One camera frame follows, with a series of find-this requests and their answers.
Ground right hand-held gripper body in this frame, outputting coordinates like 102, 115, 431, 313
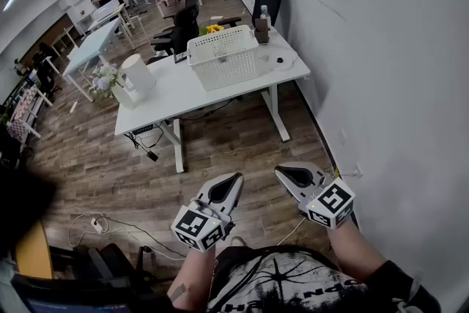
292, 174, 357, 230

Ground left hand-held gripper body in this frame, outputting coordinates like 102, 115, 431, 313
170, 194, 236, 252

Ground white plastic basket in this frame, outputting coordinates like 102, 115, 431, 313
186, 24, 260, 92

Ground person's right forearm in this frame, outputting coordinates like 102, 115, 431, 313
325, 219, 388, 283

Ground person's left forearm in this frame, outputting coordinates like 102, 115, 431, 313
166, 247, 217, 305

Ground black and white printed shirt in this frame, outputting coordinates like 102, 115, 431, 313
160, 245, 443, 313

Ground white table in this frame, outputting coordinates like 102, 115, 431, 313
114, 23, 311, 173

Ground white kettle jug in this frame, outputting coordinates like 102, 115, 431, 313
119, 53, 158, 102

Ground brown cardboard holder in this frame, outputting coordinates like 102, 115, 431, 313
254, 18, 271, 45

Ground blue flowers in white vase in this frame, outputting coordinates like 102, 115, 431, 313
87, 62, 139, 111

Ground sunflower bouquet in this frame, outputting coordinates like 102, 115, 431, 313
199, 23, 225, 37

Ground yellow chair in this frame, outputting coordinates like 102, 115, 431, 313
14, 221, 54, 280

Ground green label plastic bottle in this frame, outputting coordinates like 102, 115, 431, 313
259, 4, 272, 30

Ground light blue table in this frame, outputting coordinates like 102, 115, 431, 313
62, 17, 136, 103

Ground white desk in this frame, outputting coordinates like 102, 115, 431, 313
86, 3, 147, 45

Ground white power strip with cable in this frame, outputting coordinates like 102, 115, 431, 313
67, 210, 188, 262

